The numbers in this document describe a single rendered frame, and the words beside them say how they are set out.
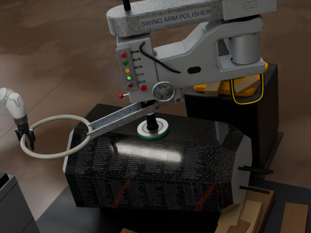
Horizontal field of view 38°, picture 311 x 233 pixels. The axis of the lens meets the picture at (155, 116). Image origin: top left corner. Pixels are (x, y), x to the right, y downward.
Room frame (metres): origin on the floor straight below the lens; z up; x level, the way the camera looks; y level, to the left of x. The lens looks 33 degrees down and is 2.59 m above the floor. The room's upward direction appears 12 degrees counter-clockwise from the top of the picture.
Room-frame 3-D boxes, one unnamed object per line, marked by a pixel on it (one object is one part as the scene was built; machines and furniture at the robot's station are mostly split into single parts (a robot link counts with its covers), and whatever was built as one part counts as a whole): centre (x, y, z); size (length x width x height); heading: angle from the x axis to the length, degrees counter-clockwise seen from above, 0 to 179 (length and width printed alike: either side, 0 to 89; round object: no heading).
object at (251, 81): (2.93, -0.71, 0.80); 0.20 x 0.10 x 0.05; 108
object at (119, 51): (2.43, 0.11, 1.37); 0.08 x 0.03 x 0.28; 87
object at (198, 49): (2.51, -0.36, 1.30); 0.74 x 0.23 x 0.49; 87
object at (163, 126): (2.54, 0.03, 0.84); 0.21 x 0.21 x 0.01
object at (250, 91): (3.16, -0.66, 0.76); 0.49 x 0.49 x 0.05; 57
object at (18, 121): (2.63, 0.89, 1.07); 0.09 x 0.09 x 0.06
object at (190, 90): (3.16, -0.66, 0.37); 0.66 x 0.66 x 0.74; 57
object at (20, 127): (2.63, 0.90, 1.00); 0.08 x 0.07 x 0.09; 73
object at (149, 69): (2.54, -0.05, 1.32); 0.36 x 0.22 x 0.45; 87
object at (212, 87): (2.98, -0.48, 0.81); 0.20 x 0.10 x 0.05; 155
